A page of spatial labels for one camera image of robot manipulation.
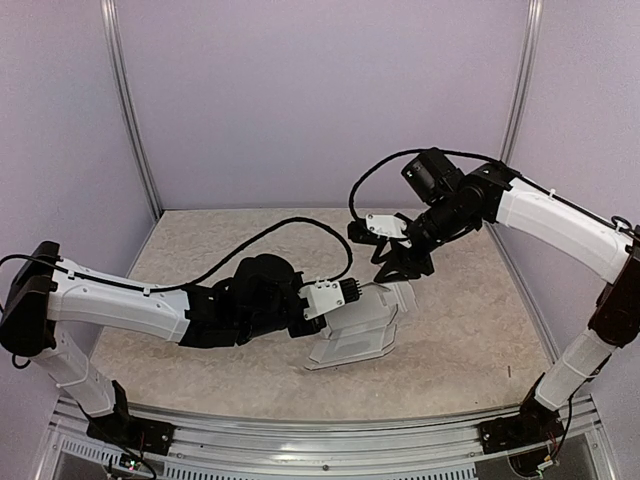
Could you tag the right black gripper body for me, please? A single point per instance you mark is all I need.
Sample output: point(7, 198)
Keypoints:
point(423, 262)

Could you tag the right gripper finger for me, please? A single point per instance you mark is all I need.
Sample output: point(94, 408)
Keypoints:
point(383, 252)
point(393, 267)

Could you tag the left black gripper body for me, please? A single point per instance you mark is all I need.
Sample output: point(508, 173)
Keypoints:
point(310, 330)

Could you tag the white paper box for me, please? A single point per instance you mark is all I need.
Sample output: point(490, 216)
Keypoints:
point(365, 329)

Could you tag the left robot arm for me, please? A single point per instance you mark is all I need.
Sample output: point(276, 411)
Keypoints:
point(265, 295)

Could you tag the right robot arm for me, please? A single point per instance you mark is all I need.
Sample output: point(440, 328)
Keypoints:
point(459, 203)

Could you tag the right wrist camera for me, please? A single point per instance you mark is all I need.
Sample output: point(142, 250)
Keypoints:
point(374, 229)

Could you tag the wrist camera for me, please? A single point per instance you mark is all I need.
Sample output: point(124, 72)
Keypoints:
point(374, 229)
point(324, 296)

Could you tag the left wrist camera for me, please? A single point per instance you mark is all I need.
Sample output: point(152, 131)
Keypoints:
point(324, 296)

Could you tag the front aluminium rail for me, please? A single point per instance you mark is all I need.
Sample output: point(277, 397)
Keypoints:
point(218, 447)

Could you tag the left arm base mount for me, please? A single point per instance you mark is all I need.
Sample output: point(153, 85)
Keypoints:
point(136, 434)

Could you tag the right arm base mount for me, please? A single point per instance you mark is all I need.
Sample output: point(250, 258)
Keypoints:
point(512, 432)

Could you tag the right aluminium frame post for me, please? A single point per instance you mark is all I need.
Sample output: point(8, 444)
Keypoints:
point(526, 65)

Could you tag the aluminium frame post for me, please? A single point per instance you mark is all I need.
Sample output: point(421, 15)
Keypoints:
point(117, 60)
point(526, 65)

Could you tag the left aluminium frame post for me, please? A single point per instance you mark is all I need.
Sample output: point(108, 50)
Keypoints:
point(117, 60)

